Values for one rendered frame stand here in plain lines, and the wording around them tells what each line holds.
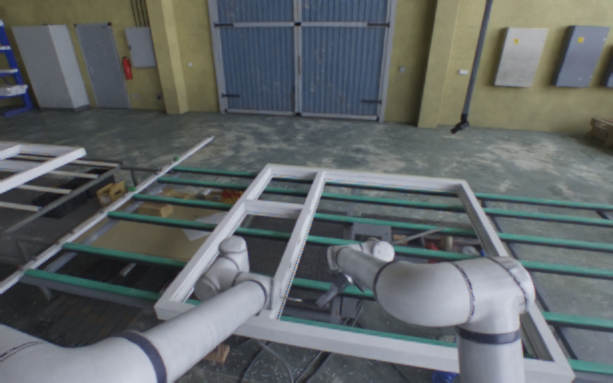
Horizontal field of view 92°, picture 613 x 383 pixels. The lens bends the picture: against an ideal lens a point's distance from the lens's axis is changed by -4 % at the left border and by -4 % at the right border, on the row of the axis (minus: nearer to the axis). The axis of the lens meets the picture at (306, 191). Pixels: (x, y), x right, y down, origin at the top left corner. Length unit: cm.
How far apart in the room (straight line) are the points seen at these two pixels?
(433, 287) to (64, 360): 55
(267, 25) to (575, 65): 623
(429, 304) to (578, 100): 807
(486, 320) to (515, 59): 713
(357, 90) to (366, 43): 98
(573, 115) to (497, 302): 802
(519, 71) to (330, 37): 388
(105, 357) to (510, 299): 65
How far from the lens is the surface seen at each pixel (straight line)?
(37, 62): 1079
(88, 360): 46
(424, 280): 63
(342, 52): 728
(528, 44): 769
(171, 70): 836
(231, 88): 806
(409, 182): 236
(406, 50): 734
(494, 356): 72
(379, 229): 186
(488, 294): 67
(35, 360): 47
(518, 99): 804
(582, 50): 810
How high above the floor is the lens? 189
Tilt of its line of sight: 28 degrees down
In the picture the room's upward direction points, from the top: straight up
